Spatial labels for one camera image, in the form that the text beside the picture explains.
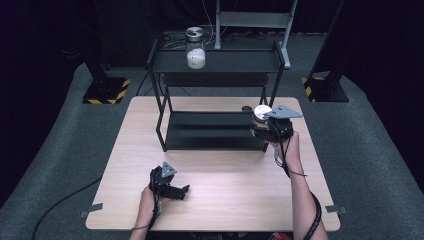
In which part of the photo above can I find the left hand-held gripper cable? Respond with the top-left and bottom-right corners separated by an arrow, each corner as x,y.
131,191 -> 164,232

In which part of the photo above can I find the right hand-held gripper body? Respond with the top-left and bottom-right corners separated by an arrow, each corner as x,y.
263,104 -> 304,143

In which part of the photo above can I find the right hand-held gripper cable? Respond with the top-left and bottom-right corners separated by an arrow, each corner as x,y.
273,133 -> 323,240

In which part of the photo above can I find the person's left hand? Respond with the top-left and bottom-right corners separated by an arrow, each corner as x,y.
137,185 -> 172,228

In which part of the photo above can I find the black yellow-striped stand base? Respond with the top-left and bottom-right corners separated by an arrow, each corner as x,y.
301,75 -> 350,104
82,76 -> 132,105

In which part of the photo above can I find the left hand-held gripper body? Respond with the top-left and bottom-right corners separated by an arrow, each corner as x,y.
148,161 -> 178,199

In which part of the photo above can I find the grey metal stand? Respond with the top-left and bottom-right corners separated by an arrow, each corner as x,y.
214,0 -> 299,70

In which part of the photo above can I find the glass jar with beige contents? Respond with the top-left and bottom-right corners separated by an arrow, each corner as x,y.
250,104 -> 274,138

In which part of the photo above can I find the glass jar with white powder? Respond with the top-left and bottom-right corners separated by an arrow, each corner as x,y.
184,26 -> 207,71

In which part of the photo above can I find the black floor cable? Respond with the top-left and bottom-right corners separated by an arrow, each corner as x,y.
31,177 -> 103,240

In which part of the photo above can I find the grey tape strip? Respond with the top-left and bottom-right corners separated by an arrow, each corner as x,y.
325,205 -> 348,215
79,202 -> 104,219

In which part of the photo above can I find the black metal shelf rack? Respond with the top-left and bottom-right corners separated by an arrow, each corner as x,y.
145,39 -> 287,154

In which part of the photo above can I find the hand-held gripper cable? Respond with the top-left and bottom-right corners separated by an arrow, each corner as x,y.
131,191 -> 164,232
273,133 -> 323,240

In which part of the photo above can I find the person's right hand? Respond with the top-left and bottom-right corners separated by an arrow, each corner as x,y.
269,130 -> 303,174

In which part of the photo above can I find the bundle of floor cables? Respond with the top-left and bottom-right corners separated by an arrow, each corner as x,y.
162,29 -> 218,50

